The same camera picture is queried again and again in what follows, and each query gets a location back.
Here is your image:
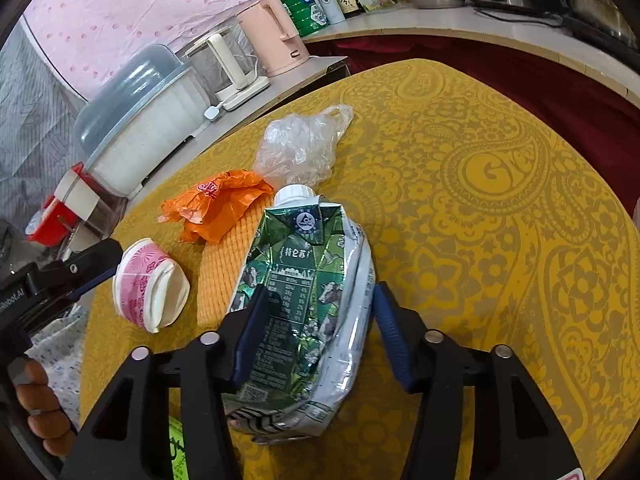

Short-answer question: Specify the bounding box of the yellow patterned tablecloth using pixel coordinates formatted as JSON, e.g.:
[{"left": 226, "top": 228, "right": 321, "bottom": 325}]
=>
[{"left": 80, "top": 58, "right": 640, "bottom": 480}]

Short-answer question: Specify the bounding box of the red plastic box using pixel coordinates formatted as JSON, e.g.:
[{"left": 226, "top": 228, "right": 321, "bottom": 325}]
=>
[{"left": 25, "top": 162, "right": 101, "bottom": 248}]

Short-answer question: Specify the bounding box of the clear plastic bag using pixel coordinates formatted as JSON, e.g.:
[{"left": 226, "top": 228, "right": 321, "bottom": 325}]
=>
[{"left": 252, "top": 104, "right": 355, "bottom": 188}]

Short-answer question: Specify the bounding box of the black induction cooktop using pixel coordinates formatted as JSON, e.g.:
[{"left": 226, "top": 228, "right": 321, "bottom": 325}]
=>
[{"left": 560, "top": 0, "right": 636, "bottom": 56}]

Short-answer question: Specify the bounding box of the pink dotted cloth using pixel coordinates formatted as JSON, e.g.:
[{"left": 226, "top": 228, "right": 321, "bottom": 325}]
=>
[{"left": 22, "top": 0, "right": 331, "bottom": 106}]

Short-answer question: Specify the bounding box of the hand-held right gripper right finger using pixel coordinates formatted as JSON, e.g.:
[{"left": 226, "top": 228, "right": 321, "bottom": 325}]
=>
[{"left": 372, "top": 280, "right": 583, "bottom": 480}]

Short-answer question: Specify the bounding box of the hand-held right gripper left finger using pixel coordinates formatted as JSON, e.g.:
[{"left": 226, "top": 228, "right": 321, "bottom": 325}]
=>
[{"left": 60, "top": 285, "right": 273, "bottom": 480}]

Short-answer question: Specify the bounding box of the clear food container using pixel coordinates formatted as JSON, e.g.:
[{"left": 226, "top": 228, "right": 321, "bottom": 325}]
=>
[{"left": 360, "top": 0, "right": 416, "bottom": 12}]

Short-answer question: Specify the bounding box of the orange corrugated foam sleeve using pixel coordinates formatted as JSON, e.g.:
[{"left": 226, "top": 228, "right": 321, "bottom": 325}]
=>
[{"left": 196, "top": 210, "right": 265, "bottom": 327}]

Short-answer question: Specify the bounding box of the green milk carton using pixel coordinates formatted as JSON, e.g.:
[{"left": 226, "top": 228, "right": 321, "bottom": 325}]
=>
[{"left": 222, "top": 183, "right": 375, "bottom": 447}]

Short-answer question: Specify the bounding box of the maroon counter curtain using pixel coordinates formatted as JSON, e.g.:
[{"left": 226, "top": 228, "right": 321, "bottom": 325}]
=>
[{"left": 305, "top": 30, "right": 640, "bottom": 171}]

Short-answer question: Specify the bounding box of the person's left hand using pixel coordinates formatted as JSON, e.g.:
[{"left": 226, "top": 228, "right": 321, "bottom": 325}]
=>
[{"left": 14, "top": 357, "right": 79, "bottom": 458}]

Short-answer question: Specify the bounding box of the white speckled cloth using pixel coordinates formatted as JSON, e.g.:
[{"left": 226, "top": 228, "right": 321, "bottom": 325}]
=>
[{"left": 22, "top": 305, "right": 88, "bottom": 426}]

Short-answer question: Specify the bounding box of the grey patterned curtain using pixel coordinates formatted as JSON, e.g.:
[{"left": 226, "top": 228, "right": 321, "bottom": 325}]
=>
[{"left": 0, "top": 25, "right": 86, "bottom": 221}]

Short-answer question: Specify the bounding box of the pink paper cup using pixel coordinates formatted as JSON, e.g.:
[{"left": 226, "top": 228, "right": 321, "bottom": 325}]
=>
[{"left": 113, "top": 237, "right": 192, "bottom": 335}]

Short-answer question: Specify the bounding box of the light green paper box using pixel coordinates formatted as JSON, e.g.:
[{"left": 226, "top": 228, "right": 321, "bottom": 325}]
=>
[{"left": 168, "top": 412, "right": 191, "bottom": 480}]

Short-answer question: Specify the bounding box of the black power cable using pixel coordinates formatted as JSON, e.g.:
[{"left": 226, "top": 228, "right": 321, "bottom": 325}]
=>
[{"left": 472, "top": 5, "right": 566, "bottom": 28}]

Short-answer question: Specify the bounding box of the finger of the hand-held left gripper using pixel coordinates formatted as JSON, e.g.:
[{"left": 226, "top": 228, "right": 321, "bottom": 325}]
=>
[{"left": 35, "top": 238, "right": 124, "bottom": 306}]

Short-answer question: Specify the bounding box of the pink electric kettle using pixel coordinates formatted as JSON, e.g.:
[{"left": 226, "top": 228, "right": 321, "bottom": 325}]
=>
[{"left": 235, "top": 0, "right": 311, "bottom": 78}]

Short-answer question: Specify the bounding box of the glass kettle with white handle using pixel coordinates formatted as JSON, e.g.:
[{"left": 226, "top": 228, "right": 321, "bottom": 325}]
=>
[{"left": 185, "top": 32, "right": 271, "bottom": 112}]

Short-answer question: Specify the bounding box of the orange plastic bag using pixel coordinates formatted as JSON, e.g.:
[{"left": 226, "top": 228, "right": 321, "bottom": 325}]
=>
[{"left": 159, "top": 169, "right": 275, "bottom": 246}]

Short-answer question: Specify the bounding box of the small white box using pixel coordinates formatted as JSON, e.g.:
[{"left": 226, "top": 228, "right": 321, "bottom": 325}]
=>
[{"left": 54, "top": 177, "right": 98, "bottom": 218}]

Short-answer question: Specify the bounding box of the green tin can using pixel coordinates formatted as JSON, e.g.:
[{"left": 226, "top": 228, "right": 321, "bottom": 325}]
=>
[{"left": 277, "top": 0, "right": 328, "bottom": 38}]

